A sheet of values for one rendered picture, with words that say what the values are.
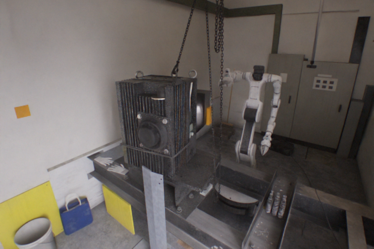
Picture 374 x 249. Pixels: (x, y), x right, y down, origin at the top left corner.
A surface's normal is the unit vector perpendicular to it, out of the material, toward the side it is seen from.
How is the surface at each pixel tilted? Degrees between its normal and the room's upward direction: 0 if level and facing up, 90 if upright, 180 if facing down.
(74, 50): 90
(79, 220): 91
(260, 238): 0
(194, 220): 0
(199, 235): 90
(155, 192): 90
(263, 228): 0
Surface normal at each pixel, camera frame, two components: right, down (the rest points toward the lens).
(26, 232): 0.95, 0.04
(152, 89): -0.45, 0.27
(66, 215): 0.65, 0.23
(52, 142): 0.81, 0.18
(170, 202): 0.00, -0.95
